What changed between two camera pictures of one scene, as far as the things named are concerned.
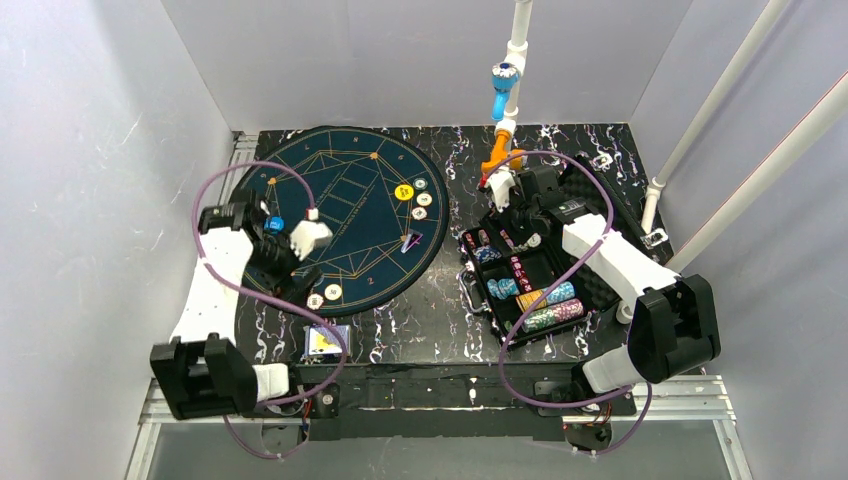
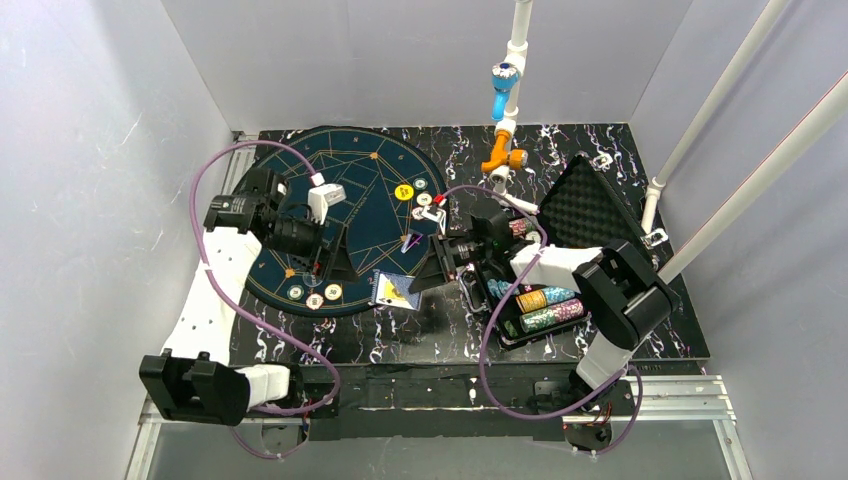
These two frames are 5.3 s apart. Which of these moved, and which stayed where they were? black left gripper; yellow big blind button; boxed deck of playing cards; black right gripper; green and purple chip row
Moved: boxed deck of playing cards; black left gripper; black right gripper
Stayed: green and purple chip row; yellow big blind button
